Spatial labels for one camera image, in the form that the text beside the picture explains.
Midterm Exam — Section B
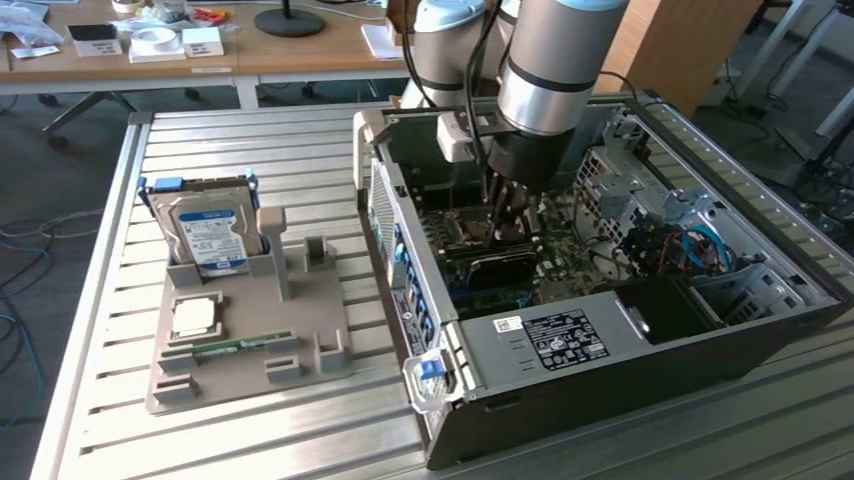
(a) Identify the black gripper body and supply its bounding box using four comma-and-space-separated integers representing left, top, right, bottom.
486, 129, 577, 190

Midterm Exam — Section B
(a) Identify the graphics card with black cooler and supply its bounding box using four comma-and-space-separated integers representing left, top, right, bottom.
460, 243, 541, 292

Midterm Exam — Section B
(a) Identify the metal socket cover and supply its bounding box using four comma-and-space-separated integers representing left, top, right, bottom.
526, 192, 550, 235

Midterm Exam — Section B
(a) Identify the CPU socket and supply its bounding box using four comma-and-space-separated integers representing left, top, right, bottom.
452, 208, 496, 247

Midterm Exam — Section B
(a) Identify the green motherboard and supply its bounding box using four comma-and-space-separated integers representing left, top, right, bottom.
420, 199, 636, 321

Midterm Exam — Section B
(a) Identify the silver perforated drive cage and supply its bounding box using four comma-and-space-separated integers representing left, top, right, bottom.
566, 144, 729, 281

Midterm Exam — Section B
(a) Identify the grey power supply unit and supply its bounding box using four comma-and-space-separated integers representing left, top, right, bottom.
458, 292, 653, 392

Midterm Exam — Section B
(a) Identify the white paper stack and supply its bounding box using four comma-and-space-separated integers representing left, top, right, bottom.
360, 23, 410, 62

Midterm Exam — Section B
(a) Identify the blue case latch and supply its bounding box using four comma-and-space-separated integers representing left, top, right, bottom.
413, 357, 446, 389

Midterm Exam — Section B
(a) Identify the brown cardboard box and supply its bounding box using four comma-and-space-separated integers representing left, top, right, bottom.
385, 0, 420, 49

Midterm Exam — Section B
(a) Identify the silver disk bay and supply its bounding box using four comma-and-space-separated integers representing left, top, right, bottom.
690, 258, 813, 327

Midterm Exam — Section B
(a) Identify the open black PC case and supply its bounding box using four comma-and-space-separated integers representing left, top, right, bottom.
352, 89, 854, 471

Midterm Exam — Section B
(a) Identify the grey parts rack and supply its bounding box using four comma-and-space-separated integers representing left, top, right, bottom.
145, 205, 354, 417

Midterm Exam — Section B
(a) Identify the hard disk with blue label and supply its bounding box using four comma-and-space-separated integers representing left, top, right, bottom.
137, 169, 270, 280

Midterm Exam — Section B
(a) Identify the black round lamp base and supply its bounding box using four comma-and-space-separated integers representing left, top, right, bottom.
253, 0, 329, 39

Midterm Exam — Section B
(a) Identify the silver CPU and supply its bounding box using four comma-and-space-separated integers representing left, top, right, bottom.
169, 297, 221, 342

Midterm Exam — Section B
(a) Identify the small white box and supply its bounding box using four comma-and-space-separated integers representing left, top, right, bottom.
181, 26, 226, 59

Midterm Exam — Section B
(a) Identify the orange small item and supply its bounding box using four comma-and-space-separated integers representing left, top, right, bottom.
193, 6, 233, 27

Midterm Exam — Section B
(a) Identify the flat white box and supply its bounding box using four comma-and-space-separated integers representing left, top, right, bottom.
127, 38, 190, 65

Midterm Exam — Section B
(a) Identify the white tape roll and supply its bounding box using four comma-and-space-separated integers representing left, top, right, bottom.
130, 27, 183, 54

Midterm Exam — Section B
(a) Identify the grey chair base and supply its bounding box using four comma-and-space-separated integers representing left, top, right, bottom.
38, 88, 203, 149

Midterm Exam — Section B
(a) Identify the white box with black lid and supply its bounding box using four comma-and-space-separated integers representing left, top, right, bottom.
67, 23, 126, 58

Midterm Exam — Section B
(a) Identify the white paper label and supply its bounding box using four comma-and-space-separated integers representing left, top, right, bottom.
9, 45, 63, 61

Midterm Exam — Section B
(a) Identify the clear plastic bag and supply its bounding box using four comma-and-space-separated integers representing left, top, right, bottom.
0, 0, 67, 47

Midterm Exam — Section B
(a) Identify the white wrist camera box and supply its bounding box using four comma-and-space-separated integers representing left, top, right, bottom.
437, 110, 500, 164

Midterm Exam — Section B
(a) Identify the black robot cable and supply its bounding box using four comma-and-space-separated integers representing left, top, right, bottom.
398, 0, 509, 169

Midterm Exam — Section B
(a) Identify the thin black cable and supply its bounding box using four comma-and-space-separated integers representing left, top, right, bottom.
596, 71, 664, 107

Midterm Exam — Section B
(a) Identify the blue wire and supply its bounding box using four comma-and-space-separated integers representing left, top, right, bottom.
680, 224, 737, 275

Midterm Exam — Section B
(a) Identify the wooden desk with white frame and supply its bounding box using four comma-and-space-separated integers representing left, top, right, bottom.
0, 0, 606, 111

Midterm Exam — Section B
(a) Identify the white table frame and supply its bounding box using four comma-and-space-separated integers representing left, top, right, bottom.
732, 0, 854, 137

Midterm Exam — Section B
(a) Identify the white floor cable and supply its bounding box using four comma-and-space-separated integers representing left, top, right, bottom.
0, 208, 103, 242

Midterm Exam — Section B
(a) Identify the blue floor cable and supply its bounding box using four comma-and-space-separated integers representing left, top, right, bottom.
0, 239, 54, 427

